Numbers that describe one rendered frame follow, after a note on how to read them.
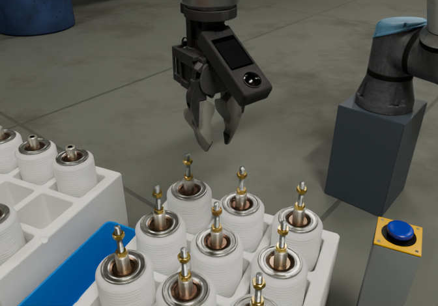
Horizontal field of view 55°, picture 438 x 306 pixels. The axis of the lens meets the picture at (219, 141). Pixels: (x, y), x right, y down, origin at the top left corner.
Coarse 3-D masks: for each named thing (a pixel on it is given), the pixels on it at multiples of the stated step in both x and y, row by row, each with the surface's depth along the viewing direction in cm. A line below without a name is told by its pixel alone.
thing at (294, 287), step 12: (252, 264) 72; (252, 276) 72; (264, 276) 69; (300, 276) 69; (252, 288) 72; (264, 288) 69; (276, 288) 68; (288, 288) 68; (300, 288) 70; (276, 300) 69; (288, 300) 69; (300, 300) 72
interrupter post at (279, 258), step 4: (276, 252) 69; (276, 256) 70; (280, 256) 69; (284, 256) 69; (276, 260) 70; (280, 260) 70; (284, 260) 70; (276, 264) 70; (280, 264) 70; (284, 264) 70
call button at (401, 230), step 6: (390, 222) 68; (396, 222) 68; (402, 222) 68; (390, 228) 67; (396, 228) 67; (402, 228) 67; (408, 228) 67; (390, 234) 67; (396, 234) 66; (402, 234) 66; (408, 234) 66; (402, 240) 66
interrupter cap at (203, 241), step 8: (200, 232) 77; (208, 232) 77; (224, 232) 77; (232, 232) 77; (200, 240) 75; (208, 240) 76; (224, 240) 76; (232, 240) 75; (200, 248) 74; (208, 248) 74; (216, 248) 74; (224, 248) 74; (232, 248) 74; (208, 256) 72; (216, 256) 72; (224, 256) 72
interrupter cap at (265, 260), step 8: (272, 248) 74; (288, 248) 74; (264, 256) 72; (272, 256) 72; (288, 256) 72; (296, 256) 72; (264, 264) 70; (272, 264) 71; (288, 264) 71; (296, 264) 70; (264, 272) 69; (272, 272) 69; (280, 272) 69; (288, 272) 69; (296, 272) 69
